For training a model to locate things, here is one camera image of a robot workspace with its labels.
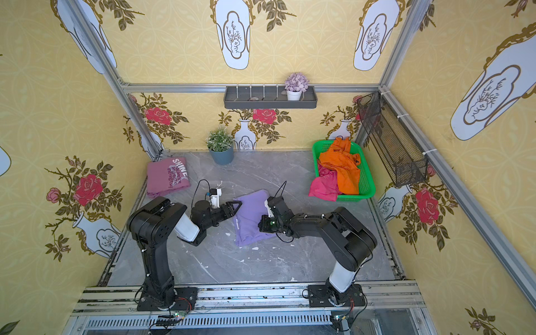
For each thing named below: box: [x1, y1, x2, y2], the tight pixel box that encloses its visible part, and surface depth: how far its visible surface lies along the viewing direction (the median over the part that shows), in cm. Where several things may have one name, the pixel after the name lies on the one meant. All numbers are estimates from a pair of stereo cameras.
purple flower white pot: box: [284, 71, 310, 102], surface depth 85 cm
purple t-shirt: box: [233, 189, 275, 247], surface depth 93 cm
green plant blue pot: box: [205, 126, 234, 166], surface depth 109 cm
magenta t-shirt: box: [307, 161, 342, 202], surface depth 98 cm
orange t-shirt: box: [318, 136, 361, 195], surface depth 108 cm
